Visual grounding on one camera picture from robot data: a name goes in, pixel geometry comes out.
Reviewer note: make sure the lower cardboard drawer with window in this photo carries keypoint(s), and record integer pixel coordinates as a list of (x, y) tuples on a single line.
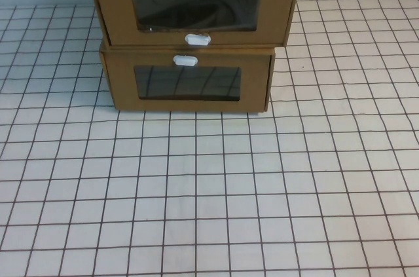
[(147, 49)]

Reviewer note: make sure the brown cardboard drawer, smooth window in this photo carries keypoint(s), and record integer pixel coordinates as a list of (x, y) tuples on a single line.
[(124, 93)]

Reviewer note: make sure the brown cardboard drawer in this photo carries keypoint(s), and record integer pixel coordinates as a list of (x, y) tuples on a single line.
[(124, 93), (111, 11)]

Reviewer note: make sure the white grid tablecloth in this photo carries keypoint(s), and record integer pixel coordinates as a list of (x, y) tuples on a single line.
[(209, 208)]

